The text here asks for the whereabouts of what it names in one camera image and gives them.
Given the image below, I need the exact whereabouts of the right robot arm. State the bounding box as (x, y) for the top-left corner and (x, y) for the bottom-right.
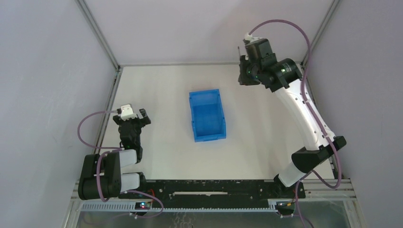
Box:
(238, 37), (346, 198)

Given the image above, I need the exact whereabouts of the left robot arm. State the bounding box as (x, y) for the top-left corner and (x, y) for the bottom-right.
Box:
(77, 105), (151, 202)

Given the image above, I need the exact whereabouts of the blue plastic bin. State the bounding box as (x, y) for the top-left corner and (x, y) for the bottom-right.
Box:
(189, 89), (227, 143)

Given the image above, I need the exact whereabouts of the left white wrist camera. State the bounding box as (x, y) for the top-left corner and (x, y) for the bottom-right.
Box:
(117, 104), (138, 121)

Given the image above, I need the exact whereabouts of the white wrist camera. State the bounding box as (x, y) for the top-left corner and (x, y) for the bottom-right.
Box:
(117, 104), (138, 121)
(243, 33), (262, 45)

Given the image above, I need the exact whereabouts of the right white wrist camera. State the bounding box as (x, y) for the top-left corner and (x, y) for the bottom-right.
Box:
(243, 33), (262, 45)

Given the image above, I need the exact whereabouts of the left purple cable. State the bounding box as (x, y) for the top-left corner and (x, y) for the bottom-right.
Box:
(77, 110), (164, 219)

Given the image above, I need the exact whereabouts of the purple cable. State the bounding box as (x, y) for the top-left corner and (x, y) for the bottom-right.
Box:
(77, 110), (164, 219)
(249, 19), (343, 228)

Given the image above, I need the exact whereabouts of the aluminium frame left rail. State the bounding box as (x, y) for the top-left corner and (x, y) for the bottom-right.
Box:
(74, 0), (123, 147)

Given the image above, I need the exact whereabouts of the aluminium frame rail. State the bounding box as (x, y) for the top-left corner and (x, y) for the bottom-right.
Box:
(119, 61), (303, 67)
(74, 0), (123, 147)
(300, 0), (343, 179)

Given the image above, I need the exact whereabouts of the aluminium frame right rail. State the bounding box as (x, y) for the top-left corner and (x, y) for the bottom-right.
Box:
(300, 0), (343, 179)

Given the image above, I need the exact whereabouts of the aluminium frame back rail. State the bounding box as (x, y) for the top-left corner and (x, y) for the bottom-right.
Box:
(119, 61), (303, 67)

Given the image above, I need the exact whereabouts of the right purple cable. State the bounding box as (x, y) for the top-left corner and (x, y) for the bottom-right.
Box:
(249, 19), (343, 228)

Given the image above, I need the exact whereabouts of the grey slotted cable duct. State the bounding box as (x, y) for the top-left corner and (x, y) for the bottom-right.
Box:
(80, 201), (277, 212)

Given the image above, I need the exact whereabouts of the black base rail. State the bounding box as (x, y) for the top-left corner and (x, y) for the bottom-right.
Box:
(118, 179), (306, 210)

